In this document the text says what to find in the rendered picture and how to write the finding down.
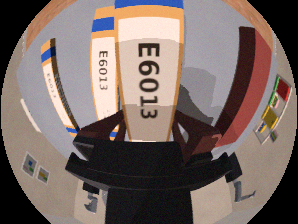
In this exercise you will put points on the white electrode pack with blue and orange bands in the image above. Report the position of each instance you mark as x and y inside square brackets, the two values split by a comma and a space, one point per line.
[148, 37]

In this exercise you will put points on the white welding electrode pack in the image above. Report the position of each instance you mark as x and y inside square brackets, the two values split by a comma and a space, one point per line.
[103, 71]

